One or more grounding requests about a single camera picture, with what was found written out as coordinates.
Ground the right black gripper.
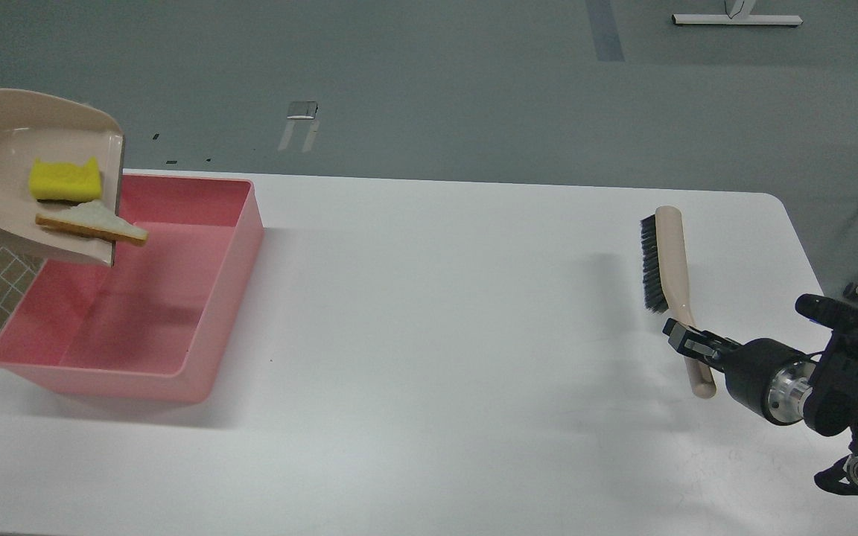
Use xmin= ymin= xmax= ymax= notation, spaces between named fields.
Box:
xmin=663 ymin=318 xmax=817 ymax=425

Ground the beige hand brush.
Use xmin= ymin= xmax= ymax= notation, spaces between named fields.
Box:
xmin=639 ymin=205 xmax=717 ymax=400

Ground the triangular bread slice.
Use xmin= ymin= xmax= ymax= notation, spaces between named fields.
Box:
xmin=34 ymin=200 xmax=149 ymax=246

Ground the yellow sponge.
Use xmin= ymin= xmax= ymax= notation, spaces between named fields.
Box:
xmin=28 ymin=157 xmax=103 ymax=203

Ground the beige plastic dustpan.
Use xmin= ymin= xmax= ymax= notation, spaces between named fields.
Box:
xmin=0 ymin=89 xmax=124 ymax=266

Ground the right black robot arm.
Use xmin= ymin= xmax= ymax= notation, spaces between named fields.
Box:
xmin=663 ymin=294 xmax=858 ymax=497

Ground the pink plastic bin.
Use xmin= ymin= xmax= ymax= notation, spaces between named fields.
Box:
xmin=0 ymin=174 xmax=264 ymax=403

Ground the white stand base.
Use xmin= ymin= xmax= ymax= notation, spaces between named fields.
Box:
xmin=671 ymin=1 xmax=804 ymax=28

